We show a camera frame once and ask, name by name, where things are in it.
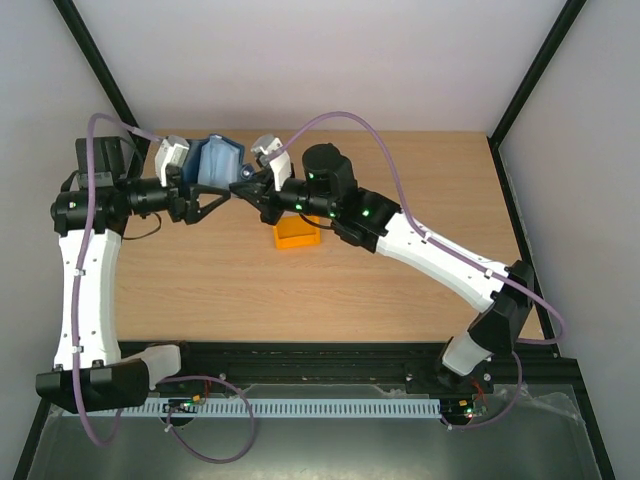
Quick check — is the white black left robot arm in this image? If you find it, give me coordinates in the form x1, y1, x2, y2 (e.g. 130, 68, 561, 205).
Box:
35, 135, 230, 414

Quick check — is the black left frame post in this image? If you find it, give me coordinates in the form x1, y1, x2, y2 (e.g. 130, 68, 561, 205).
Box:
52, 0, 149, 146

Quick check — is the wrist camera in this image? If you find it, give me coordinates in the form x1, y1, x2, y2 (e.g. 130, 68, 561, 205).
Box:
251, 134, 293, 192
154, 135, 190, 187

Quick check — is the blue card holder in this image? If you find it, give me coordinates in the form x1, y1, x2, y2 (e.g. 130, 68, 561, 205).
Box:
182, 134, 255, 189

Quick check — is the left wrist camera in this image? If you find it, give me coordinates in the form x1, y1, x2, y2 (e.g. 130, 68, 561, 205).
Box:
154, 135, 190, 187

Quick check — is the white slotted cable duct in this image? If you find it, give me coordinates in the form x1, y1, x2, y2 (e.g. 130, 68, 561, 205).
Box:
123, 397, 441, 419

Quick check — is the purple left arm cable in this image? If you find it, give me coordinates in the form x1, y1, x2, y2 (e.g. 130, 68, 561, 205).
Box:
69, 113, 257, 462

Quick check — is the yellow plastic bin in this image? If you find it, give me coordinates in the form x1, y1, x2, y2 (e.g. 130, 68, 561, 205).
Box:
272, 214, 321, 250

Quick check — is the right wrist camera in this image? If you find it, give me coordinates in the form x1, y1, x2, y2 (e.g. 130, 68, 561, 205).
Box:
251, 134, 293, 192

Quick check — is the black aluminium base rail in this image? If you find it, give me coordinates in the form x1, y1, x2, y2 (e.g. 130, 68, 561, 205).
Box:
119, 342, 581, 394

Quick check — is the black right frame post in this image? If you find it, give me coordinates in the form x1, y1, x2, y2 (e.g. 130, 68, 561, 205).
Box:
489, 0, 587, 146

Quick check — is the black frame post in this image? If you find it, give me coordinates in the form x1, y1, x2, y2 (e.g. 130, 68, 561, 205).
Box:
52, 0, 149, 146
489, 0, 587, 146

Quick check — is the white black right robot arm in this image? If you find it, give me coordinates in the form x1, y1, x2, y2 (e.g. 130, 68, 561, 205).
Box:
230, 144, 533, 392

